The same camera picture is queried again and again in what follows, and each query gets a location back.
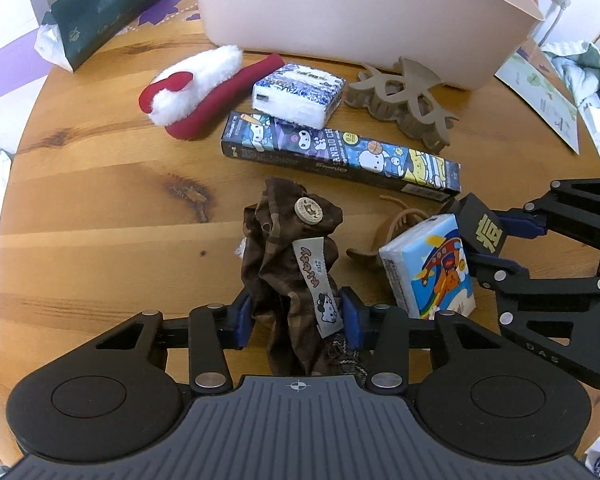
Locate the long cartoon pen box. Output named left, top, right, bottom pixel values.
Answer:
left=221, top=111, right=463, bottom=204

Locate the tan hair tie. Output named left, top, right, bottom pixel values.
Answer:
left=346, top=195, right=432, bottom=268

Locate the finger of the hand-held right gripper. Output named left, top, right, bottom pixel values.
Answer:
left=470, top=254, right=600, bottom=392
left=495, top=178, right=600, bottom=252

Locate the wooden desktop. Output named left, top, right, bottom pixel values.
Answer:
left=0, top=0, right=600, bottom=466

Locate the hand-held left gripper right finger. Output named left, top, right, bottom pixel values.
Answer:
left=340, top=287, right=506, bottom=396

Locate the red white plush toy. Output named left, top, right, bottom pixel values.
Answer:
left=138, top=45, right=286, bottom=141

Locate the black cube with gold character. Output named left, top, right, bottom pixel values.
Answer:
left=444, top=192, right=509, bottom=262

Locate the printed paper leaflet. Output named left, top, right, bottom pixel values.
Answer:
left=495, top=50, right=581, bottom=155

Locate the white blue tissue pack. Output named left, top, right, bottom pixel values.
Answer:
left=251, top=62, right=347, bottom=130

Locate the colourful cartoon tissue pack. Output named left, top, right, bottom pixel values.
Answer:
left=378, top=213, right=477, bottom=322

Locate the dark green tissue pack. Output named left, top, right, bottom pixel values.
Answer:
left=34, top=0, right=172, bottom=73

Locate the taupe hair claw clip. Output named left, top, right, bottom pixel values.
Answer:
left=342, top=56, right=460, bottom=153

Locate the purple flower mat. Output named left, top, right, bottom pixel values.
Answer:
left=130, top=0, right=203, bottom=30

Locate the pale checked blanket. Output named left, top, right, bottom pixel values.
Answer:
left=542, top=40, right=600, bottom=178

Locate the beige storage bin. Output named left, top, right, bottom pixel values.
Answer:
left=187, top=0, right=546, bottom=92

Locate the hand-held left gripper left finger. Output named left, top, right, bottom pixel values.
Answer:
left=95, top=292, right=255, bottom=395

